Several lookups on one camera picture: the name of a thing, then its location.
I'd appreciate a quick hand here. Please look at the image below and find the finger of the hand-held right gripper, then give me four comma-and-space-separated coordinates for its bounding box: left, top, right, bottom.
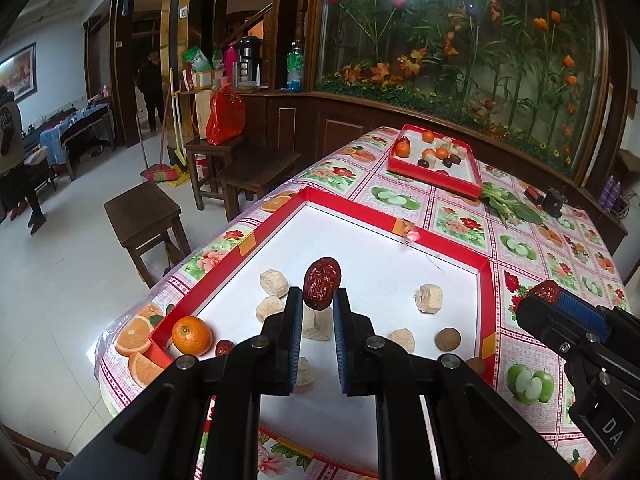
556, 290, 640, 348
515, 296, 608, 363

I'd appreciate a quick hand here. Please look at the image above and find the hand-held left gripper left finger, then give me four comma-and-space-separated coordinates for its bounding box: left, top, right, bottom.
57, 287, 305, 480

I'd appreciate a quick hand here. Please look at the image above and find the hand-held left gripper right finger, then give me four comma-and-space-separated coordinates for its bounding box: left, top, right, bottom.
332, 287, 579, 480

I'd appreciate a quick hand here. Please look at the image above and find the red tray with white inside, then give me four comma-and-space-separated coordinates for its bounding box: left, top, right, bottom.
149, 186, 497, 479

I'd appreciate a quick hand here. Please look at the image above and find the large green leaf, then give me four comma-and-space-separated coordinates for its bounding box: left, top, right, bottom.
512, 202, 545, 226

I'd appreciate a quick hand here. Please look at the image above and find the green leafy vegetable bunch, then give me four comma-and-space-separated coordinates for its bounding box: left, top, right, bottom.
479, 182, 521, 226

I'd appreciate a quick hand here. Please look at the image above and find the fruit and flower printed tablecloth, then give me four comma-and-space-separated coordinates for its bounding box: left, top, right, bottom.
94, 125, 632, 480

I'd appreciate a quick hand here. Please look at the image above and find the red tray holding assorted food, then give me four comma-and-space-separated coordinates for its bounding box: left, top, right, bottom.
387, 123, 484, 200

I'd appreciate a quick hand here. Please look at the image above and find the dark wooden stool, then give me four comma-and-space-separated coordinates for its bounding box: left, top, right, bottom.
217, 150, 302, 223
103, 180, 192, 289
184, 134, 246, 212

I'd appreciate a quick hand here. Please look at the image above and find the white and red bucket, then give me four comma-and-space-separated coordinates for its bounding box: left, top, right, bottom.
194, 154, 212, 193

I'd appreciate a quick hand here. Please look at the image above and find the colourful broom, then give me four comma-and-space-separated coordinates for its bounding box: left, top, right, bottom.
136, 112, 185, 183

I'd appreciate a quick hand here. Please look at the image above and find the dark wooden cabinet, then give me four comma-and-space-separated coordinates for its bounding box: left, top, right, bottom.
240, 87, 628, 256

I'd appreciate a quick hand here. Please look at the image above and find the red plastic bag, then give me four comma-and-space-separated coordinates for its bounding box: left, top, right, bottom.
206, 85, 247, 147

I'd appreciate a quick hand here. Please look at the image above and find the green label water bottle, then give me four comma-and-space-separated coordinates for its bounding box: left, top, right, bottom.
286, 40, 305, 93

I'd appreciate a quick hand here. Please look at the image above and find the cardboard box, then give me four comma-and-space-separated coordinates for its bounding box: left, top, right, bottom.
192, 70, 223, 92

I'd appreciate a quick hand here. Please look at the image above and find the black thermos jug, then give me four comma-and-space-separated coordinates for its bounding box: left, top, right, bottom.
236, 36, 263, 92

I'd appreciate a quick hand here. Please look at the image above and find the pink bottle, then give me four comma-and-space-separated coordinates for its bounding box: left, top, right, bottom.
224, 46, 240, 88

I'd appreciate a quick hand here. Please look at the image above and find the wooden chair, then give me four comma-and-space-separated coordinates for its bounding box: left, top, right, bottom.
0, 422, 76, 480

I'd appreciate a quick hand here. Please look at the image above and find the glass case with artificial flowers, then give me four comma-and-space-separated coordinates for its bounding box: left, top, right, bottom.
315, 0, 610, 178

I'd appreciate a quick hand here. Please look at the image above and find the dark side table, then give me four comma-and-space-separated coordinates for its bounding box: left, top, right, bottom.
22, 102, 117, 181

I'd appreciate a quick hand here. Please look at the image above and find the blue cloth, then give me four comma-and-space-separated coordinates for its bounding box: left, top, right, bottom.
39, 127, 63, 166

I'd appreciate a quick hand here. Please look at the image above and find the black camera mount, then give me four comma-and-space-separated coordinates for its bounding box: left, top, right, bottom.
542, 187, 568, 217

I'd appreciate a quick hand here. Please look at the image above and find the framed wall painting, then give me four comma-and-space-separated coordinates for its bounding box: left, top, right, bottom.
0, 41, 38, 102

